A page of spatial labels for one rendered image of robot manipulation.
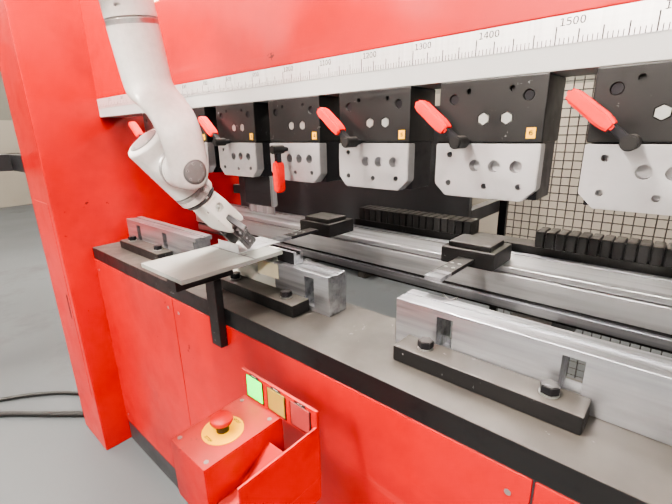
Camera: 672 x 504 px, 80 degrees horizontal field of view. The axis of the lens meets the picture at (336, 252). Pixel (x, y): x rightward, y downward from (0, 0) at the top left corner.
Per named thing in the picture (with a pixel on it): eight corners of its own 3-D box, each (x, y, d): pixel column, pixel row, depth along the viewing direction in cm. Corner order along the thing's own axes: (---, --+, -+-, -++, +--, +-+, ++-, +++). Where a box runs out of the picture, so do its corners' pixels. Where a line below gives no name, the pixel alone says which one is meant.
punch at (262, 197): (247, 211, 104) (243, 174, 101) (253, 209, 106) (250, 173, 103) (272, 215, 98) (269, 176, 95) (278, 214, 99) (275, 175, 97)
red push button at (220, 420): (206, 434, 70) (204, 416, 69) (226, 421, 73) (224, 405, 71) (219, 445, 67) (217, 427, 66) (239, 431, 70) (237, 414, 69)
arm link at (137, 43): (184, 10, 67) (221, 186, 80) (146, 23, 78) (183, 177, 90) (130, 8, 62) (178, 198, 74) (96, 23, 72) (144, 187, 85)
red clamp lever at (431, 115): (416, 96, 58) (462, 141, 55) (430, 98, 61) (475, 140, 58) (409, 107, 59) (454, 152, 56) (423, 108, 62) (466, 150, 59)
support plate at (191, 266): (141, 267, 90) (140, 263, 90) (238, 242, 109) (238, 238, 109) (182, 285, 79) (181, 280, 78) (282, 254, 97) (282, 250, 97)
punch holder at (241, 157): (220, 174, 102) (213, 105, 97) (247, 171, 108) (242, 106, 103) (257, 177, 93) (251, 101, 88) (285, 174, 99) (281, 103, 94)
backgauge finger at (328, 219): (260, 242, 110) (259, 224, 109) (324, 225, 129) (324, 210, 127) (290, 250, 103) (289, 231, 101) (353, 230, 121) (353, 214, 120)
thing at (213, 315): (178, 358, 93) (165, 271, 87) (230, 334, 104) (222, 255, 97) (187, 364, 91) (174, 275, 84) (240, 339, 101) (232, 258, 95)
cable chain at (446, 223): (358, 219, 129) (358, 207, 128) (369, 216, 134) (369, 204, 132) (469, 237, 106) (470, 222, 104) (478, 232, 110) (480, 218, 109)
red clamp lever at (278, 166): (271, 193, 84) (268, 145, 81) (286, 190, 87) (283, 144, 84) (277, 193, 83) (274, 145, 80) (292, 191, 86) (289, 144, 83)
